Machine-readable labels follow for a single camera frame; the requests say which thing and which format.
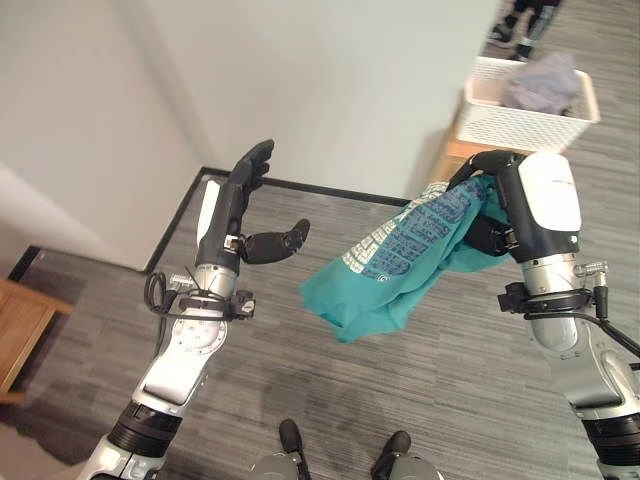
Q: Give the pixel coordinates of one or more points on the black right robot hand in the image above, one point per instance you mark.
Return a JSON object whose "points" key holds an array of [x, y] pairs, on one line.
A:
{"points": [[545, 200]]}

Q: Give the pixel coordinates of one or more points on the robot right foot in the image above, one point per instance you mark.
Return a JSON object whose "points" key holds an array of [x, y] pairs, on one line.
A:
{"points": [[392, 452]]}

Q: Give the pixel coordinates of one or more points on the teal printed t-shirt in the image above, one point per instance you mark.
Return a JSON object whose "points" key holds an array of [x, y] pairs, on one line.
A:
{"points": [[400, 260]]}

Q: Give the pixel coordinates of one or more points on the white perforated laundry basket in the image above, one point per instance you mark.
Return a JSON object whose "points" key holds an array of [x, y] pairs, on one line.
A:
{"points": [[530, 112]]}

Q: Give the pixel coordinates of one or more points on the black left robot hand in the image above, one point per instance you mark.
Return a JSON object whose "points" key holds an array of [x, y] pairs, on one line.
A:
{"points": [[235, 220]]}

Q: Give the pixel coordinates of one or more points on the wooden furniture piece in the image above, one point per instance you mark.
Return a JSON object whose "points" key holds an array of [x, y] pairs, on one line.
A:
{"points": [[25, 325]]}

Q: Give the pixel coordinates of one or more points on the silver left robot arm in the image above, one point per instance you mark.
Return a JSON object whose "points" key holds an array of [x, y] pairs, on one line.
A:
{"points": [[175, 350]]}

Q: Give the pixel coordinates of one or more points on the grey clothes pile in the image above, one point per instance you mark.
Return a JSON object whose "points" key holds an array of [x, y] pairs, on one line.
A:
{"points": [[542, 82]]}

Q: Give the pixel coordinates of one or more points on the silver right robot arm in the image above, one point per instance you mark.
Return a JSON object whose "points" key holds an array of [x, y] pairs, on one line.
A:
{"points": [[580, 350]]}

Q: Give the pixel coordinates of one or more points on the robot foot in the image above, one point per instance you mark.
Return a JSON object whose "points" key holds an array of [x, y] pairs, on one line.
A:
{"points": [[292, 442], [392, 452]]}

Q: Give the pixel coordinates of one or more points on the light wooden stool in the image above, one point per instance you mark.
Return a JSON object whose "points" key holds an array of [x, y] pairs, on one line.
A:
{"points": [[457, 157]]}

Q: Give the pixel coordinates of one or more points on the black baseboard strip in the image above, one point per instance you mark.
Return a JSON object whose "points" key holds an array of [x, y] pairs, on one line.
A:
{"points": [[210, 210]]}

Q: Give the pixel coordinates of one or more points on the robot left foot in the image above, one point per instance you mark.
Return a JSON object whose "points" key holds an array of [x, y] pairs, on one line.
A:
{"points": [[292, 442]]}

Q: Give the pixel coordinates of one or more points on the person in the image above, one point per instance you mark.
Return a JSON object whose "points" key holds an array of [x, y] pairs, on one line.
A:
{"points": [[525, 25]]}

